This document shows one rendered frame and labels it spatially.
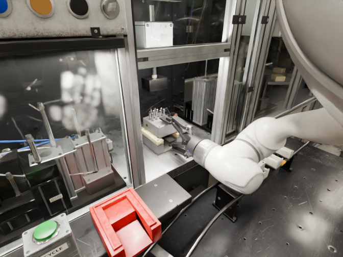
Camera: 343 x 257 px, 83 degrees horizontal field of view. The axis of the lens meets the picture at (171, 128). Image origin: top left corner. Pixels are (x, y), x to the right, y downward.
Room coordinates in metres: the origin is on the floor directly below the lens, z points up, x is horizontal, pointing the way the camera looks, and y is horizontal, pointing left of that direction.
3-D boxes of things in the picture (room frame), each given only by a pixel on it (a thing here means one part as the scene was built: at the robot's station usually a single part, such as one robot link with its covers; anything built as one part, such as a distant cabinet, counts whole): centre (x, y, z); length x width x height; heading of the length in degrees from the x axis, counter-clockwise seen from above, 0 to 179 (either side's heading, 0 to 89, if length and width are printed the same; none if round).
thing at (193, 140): (0.59, -0.07, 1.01); 0.09 x 0.07 x 0.08; 38
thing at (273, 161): (0.68, -0.37, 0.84); 0.36 x 0.14 x 0.10; 128
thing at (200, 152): (0.54, -0.12, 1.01); 0.09 x 0.06 x 0.09; 128
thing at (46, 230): (0.24, 0.25, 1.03); 0.04 x 0.04 x 0.02
